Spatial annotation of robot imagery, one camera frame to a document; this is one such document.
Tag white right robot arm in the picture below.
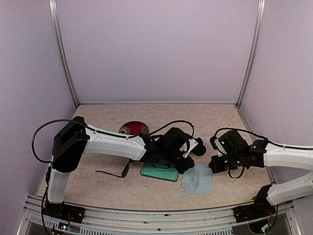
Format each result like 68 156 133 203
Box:
208 128 313 217

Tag red floral plate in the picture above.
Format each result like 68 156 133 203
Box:
119 121 149 135

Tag left metal corner post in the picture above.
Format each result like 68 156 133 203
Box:
48 0 80 109

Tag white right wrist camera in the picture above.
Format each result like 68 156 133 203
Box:
210 136 225 157

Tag blue-grey hard glasses case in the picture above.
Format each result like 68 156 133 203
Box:
140 163 179 182

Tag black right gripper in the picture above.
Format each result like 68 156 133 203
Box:
209 152 244 173

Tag black glasses case beige lining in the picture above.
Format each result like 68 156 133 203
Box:
192 143 206 156

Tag metal corner post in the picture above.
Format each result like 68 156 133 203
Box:
236 0 266 109
48 0 80 109

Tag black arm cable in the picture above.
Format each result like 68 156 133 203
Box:
31 118 195 164
214 127 313 150

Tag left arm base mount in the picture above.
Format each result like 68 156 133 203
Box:
43 201 85 224

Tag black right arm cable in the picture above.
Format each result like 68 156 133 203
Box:
214 127 313 150

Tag black frame sunglasses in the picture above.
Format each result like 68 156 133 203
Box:
94 160 134 179

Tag blue cloth pouch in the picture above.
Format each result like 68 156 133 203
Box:
181 164 212 195

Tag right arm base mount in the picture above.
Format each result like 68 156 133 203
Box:
233 185 277 223

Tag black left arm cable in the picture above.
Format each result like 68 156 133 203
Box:
31 118 195 164

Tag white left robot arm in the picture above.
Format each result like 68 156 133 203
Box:
47 116 206 218

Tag right metal corner post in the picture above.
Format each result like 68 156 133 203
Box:
236 0 266 109

